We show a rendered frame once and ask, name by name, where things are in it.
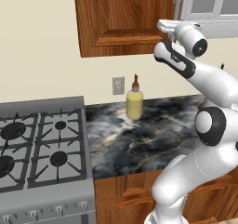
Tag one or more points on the grey wall outlet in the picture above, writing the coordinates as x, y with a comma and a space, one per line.
118, 85

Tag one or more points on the yellow oil bottle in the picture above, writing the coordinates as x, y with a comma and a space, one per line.
134, 105

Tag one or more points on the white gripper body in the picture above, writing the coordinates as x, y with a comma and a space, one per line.
166, 25

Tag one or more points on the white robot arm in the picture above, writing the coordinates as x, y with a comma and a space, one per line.
214, 82

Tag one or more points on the wooden wall cabinet door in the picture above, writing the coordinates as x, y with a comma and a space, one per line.
124, 17

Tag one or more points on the grey stove knob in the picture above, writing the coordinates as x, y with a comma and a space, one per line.
59, 210
81, 206
8, 218
33, 214

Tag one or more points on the wooden drawer front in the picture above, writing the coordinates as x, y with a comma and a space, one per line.
111, 184
217, 187

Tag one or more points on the grey gas stove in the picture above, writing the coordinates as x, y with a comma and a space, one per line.
43, 147

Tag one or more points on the wooden base cabinet door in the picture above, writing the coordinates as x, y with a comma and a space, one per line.
102, 215

